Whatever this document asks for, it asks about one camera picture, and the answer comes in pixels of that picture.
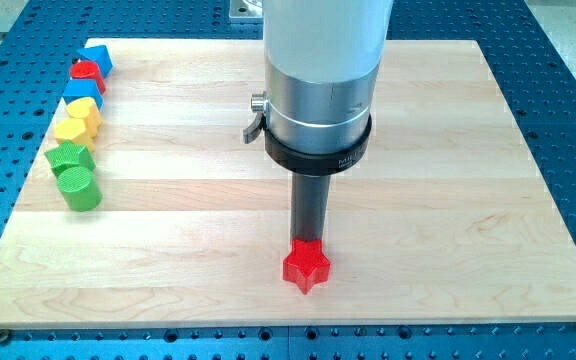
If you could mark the green star block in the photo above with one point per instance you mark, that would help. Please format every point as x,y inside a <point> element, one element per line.
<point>68,155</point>

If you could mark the red star block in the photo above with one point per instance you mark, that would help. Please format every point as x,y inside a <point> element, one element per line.
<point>306,265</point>

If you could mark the green cylinder block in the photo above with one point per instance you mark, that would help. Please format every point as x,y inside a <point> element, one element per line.
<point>79,188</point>

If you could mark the red cylinder block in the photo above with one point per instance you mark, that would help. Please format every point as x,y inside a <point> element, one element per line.
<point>88,70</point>

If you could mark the blue triangle block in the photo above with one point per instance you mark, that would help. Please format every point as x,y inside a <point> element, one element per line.
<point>100,55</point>

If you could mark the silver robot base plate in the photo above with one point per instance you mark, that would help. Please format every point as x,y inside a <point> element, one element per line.
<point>245,11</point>

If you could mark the yellow heart block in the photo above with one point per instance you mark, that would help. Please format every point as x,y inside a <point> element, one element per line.
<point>86,108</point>

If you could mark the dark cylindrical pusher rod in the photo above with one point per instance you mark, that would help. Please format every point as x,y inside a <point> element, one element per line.
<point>309,197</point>

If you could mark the yellow hexagon block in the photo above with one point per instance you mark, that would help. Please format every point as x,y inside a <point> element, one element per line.
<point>75,131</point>

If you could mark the light wooden board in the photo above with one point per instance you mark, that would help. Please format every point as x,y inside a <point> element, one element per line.
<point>446,219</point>

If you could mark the blue cube block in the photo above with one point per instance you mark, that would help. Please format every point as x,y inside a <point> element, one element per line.
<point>79,88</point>

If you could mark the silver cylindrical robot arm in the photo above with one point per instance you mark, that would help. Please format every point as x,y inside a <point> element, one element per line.
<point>322,60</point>

